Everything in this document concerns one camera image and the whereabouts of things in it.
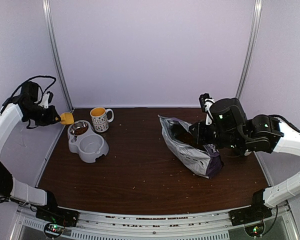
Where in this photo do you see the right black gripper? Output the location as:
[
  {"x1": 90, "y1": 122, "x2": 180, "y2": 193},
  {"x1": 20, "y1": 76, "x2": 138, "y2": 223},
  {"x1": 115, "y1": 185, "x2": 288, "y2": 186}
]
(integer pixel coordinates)
[{"x1": 189, "y1": 120, "x2": 244, "y2": 152}]

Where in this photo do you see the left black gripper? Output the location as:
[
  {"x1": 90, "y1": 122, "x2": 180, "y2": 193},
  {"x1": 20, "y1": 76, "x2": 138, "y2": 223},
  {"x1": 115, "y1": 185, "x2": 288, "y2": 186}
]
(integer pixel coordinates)
[{"x1": 24, "y1": 103, "x2": 61, "y2": 126}]

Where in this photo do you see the yellow plastic scoop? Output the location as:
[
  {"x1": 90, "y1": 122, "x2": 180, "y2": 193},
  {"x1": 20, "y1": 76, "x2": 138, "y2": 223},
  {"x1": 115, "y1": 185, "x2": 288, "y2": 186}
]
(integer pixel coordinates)
[{"x1": 54, "y1": 112, "x2": 75, "y2": 125}]

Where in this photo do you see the purple pet food bag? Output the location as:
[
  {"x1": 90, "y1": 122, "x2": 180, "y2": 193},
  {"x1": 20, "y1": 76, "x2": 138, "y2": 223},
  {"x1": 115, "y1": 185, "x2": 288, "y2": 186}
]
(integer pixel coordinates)
[{"x1": 159, "y1": 115, "x2": 224, "y2": 179}]

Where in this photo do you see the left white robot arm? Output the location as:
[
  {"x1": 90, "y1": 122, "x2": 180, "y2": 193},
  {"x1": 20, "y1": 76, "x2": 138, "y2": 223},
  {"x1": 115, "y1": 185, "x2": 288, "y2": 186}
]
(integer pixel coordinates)
[{"x1": 0, "y1": 79, "x2": 62, "y2": 222}]

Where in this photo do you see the brown pet food kibble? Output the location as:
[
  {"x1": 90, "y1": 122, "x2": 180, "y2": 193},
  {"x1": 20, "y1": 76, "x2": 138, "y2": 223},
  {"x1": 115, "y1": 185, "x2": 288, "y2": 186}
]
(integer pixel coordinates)
[{"x1": 71, "y1": 126, "x2": 88, "y2": 136}]

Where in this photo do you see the grey double pet feeder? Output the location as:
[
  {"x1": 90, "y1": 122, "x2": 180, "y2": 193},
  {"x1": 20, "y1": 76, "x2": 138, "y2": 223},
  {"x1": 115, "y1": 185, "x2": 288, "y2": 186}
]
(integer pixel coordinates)
[{"x1": 67, "y1": 120, "x2": 109, "y2": 164}]

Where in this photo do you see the patterned mug yellow inside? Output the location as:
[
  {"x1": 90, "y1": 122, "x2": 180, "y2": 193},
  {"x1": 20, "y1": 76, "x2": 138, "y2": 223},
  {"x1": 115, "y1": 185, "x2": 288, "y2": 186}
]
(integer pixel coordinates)
[{"x1": 90, "y1": 107, "x2": 114, "y2": 133}]

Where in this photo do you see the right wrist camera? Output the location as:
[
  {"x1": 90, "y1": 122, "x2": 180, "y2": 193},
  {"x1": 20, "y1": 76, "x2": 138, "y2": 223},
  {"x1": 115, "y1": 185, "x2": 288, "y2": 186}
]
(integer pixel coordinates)
[{"x1": 199, "y1": 93, "x2": 215, "y2": 125}]

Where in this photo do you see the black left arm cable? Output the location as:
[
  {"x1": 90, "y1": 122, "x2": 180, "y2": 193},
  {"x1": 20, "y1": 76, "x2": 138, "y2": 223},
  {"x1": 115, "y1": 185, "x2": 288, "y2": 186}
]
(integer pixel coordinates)
[{"x1": 2, "y1": 75, "x2": 57, "y2": 130}]

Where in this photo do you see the front aluminium rail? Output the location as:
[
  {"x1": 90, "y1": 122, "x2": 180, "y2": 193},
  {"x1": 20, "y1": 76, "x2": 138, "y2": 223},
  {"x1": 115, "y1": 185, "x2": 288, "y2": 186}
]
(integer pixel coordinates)
[{"x1": 9, "y1": 203, "x2": 300, "y2": 240}]

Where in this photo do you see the left aluminium frame post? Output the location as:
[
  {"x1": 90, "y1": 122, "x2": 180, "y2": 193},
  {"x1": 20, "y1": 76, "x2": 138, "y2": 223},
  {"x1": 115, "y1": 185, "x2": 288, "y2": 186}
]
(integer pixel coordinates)
[{"x1": 42, "y1": 0, "x2": 74, "y2": 111}]

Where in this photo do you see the aluminium frame post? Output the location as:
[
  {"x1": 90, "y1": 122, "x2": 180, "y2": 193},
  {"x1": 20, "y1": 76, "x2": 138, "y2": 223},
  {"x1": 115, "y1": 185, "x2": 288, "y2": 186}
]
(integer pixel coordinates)
[
  {"x1": 234, "y1": 0, "x2": 263, "y2": 99},
  {"x1": 42, "y1": 0, "x2": 74, "y2": 111}
]

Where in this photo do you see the right aluminium frame post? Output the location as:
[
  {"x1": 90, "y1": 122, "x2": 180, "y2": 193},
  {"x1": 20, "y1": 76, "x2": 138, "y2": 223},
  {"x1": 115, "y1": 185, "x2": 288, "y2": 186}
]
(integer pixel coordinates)
[{"x1": 234, "y1": 0, "x2": 263, "y2": 99}]

